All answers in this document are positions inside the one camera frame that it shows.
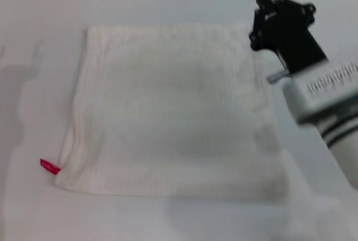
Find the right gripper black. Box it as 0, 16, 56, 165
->
248, 0, 329, 74

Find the white towel with red label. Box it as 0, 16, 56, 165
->
40, 22, 291, 199

